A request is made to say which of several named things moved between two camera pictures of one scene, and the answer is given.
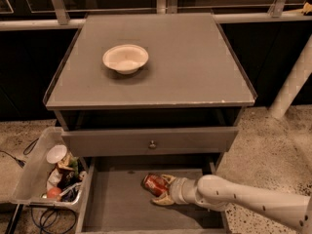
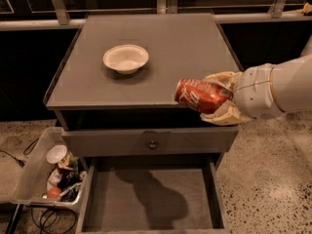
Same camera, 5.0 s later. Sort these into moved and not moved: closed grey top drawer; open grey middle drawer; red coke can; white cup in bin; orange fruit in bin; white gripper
Moved: red coke can; white gripper
Not moved: open grey middle drawer; orange fruit in bin; white cup in bin; closed grey top drawer
